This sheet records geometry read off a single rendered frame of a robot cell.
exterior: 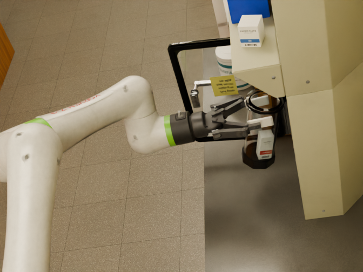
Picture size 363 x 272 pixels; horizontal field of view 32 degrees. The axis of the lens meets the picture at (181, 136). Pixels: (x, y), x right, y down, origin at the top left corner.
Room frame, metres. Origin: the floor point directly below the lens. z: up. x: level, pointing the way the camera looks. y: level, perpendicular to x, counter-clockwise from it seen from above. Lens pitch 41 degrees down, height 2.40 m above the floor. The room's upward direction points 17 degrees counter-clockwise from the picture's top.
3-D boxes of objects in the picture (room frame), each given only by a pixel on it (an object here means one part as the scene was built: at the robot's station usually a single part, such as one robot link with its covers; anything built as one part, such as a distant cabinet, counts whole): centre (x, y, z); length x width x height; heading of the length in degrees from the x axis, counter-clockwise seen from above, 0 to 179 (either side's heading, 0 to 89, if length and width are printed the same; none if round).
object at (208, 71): (1.53, -0.18, 1.19); 0.30 x 0.01 x 0.40; 69
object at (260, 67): (1.33, -0.25, 1.46); 0.32 x 0.12 x 0.10; 167
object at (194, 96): (1.55, -0.07, 1.18); 0.02 x 0.02 x 0.06; 69
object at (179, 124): (1.40, -0.01, 1.22); 0.09 x 0.06 x 0.12; 169
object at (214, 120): (1.34, -0.14, 1.22); 0.11 x 0.01 x 0.04; 52
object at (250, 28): (1.29, -0.24, 1.54); 0.05 x 0.05 x 0.06; 61
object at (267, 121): (1.31, -0.22, 1.22); 0.07 x 0.01 x 0.03; 79
